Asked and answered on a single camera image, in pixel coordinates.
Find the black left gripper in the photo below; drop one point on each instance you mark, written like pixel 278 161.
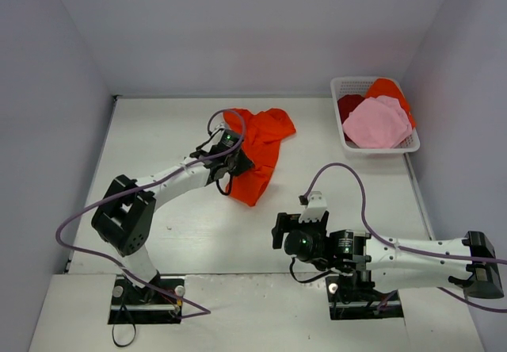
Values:
pixel 241 162

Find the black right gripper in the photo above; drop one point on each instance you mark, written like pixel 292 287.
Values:
pixel 280 230

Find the orange t shirt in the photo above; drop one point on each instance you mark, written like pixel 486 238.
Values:
pixel 264 133
pixel 388 87

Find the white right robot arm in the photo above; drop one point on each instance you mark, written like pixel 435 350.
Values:
pixel 468 263

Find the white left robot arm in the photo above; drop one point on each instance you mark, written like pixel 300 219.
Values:
pixel 125 222

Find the dark red t shirt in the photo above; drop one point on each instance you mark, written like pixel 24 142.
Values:
pixel 347 104

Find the white plastic basket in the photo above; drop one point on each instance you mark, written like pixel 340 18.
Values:
pixel 341 86

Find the pink t shirt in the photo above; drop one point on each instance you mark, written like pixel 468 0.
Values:
pixel 378 123

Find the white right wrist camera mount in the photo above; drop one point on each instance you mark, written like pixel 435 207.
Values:
pixel 315 206

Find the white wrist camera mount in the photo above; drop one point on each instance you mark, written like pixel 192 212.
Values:
pixel 213 134
pixel 315 206

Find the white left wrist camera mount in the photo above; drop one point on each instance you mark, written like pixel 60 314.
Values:
pixel 213 134

